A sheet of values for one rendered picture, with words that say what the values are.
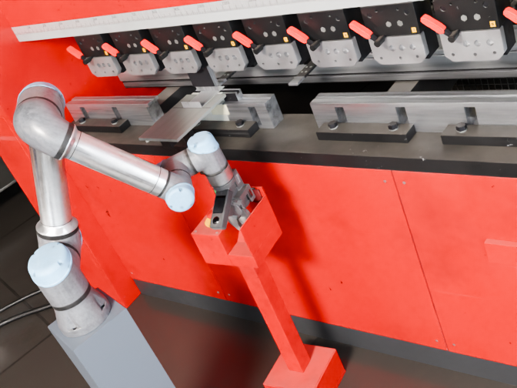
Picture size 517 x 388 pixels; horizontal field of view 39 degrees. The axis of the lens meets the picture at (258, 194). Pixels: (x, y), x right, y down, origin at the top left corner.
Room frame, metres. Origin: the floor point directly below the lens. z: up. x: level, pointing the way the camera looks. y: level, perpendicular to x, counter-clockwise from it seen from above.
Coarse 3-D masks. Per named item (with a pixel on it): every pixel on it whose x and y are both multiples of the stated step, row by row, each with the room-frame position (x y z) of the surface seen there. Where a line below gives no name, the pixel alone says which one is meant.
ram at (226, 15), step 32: (0, 0) 2.88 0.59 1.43; (32, 0) 2.74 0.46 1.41; (64, 0) 2.61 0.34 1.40; (96, 0) 2.48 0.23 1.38; (128, 0) 2.37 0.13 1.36; (160, 0) 2.27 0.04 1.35; (192, 0) 2.17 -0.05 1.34; (224, 0) 2.08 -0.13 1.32; (320, 0) 1.84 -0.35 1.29; (352, 0) 1.76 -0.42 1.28; (384, 0) 1.70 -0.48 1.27; (416, 0) 1.64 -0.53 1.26; (64, 32) 2.68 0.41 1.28; (96, 32) 2.54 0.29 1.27
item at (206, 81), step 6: (198, 72) 2.29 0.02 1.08; (204, 72) 2.27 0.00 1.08; (210, 72) 2.26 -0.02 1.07; (192, 78) 2.32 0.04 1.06; (198, 78) 2.30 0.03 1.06; (204, 78) 2.28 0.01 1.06; (210, 78) 2.26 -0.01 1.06; (192, 84) 2.33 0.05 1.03; (198, 84) 2.31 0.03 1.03; (204, 84) 2.29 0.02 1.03; (210, 84) 2.27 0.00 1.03; (216, 84) 2.26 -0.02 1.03; (198, 90) 2.33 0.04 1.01; (204, 90) 2.31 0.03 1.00; (210, 90) 2.29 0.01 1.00; (216, 90) 2.27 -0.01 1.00
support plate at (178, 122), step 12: (192, 96) 2.32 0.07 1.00; (216, 96) 2.23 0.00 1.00; (180, 108) 2.27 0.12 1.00; (192, 108) 2.22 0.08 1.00; (204, 108) 2.18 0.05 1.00; (168, 120) 2.21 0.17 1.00; (180, 120) 2.17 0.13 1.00; (192, 120) 2.13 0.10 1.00; (144, 132) 2.20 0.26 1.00; (156, 132) 2.16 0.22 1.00; (168, 132) 2.12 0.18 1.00; (180, 132) 2.08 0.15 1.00
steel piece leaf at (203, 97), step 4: (200, 92) 2.31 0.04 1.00; (204, 92) 2.30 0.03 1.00; (208, 92) 2.28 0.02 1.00; (212, 92) 2.27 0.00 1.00; (216, 92) 2.26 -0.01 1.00; (196, 96) 2.30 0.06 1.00; (200, 96) 2.28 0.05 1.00; (204, 96) 2.27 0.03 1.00; (208, 96) 2.25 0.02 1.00; (212, 96) 2.24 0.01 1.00; (192, 100) 2.28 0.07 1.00; (196, 100) 2.27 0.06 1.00; (200, 100) 2.25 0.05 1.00; (204, 100) 2.24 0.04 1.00; (208, 100) 2.22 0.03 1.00; (184, 104) 2.25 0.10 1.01; (188, 104) 2.23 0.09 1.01; (192, 104) 2.22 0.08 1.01; (196, 104) 2.21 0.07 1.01; (200, 104) 2.20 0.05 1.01; (204, 104) 2.21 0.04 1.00
